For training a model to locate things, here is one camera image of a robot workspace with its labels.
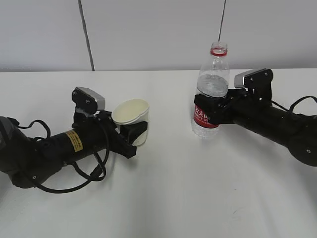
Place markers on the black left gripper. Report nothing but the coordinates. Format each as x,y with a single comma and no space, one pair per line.
98,132

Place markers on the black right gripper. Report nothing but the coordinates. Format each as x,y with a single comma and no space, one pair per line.
210,112

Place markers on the white paper cup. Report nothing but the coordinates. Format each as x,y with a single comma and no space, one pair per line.
130,112

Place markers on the clear water bottle red label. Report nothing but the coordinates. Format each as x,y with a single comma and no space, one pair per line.
212,85

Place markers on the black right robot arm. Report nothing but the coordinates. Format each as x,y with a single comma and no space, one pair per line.
296,132

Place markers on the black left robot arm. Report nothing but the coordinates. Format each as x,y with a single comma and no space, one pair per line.
29,162

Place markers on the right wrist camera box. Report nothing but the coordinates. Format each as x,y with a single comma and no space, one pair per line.
253,79

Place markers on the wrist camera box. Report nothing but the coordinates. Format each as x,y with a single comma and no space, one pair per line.
87,101
253,79

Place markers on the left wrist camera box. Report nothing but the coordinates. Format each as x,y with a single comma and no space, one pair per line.
87,101

